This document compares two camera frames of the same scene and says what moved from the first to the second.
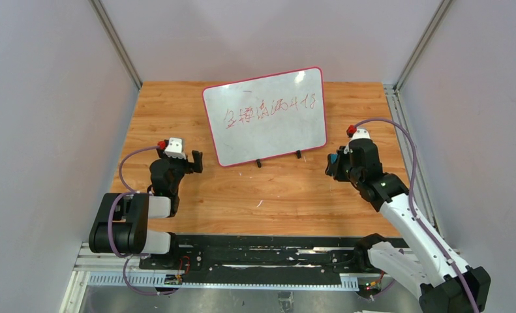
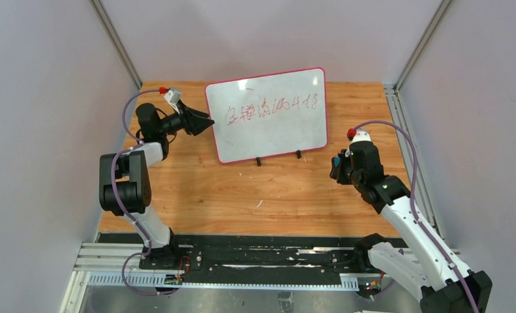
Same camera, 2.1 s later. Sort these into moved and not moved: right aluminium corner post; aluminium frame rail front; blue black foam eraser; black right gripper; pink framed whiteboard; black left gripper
Moved: black left gripper; blue black foam eraser
Not moved: pink framed whiteboard; black right gripper; aluminium frame rail front; right aluminium corner post
